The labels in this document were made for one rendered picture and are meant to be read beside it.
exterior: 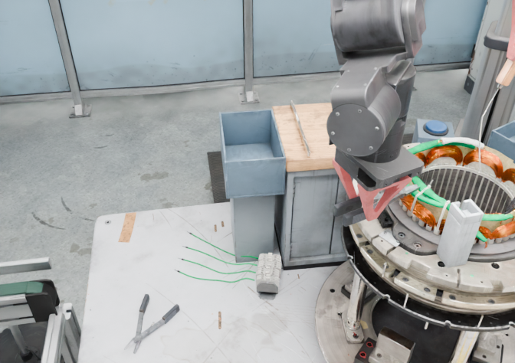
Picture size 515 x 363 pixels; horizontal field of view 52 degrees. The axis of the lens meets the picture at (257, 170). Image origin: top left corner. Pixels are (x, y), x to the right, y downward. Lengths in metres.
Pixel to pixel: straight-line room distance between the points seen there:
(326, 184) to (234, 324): 0.31
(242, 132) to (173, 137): 1.85
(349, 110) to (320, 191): 0.50
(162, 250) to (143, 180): 1.49
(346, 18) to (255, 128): 0.57
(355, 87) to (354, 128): 0.04
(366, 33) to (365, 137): 0.10
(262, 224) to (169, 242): 0.24
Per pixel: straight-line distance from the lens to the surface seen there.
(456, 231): 0.69
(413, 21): 0.53
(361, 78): 0.51
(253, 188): 0.95
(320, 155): 0.93
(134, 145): 2.89
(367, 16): 0.53
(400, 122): 0.59
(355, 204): 0.68
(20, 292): 1.20
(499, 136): 1.08
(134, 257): 1.16
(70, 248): 2.37
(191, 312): 1.05
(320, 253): 1.10
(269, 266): 1.06
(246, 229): 1.05
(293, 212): 1.01
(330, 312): 1.02
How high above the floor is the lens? 1.61
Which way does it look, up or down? 38 degrees down
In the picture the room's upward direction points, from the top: straight up
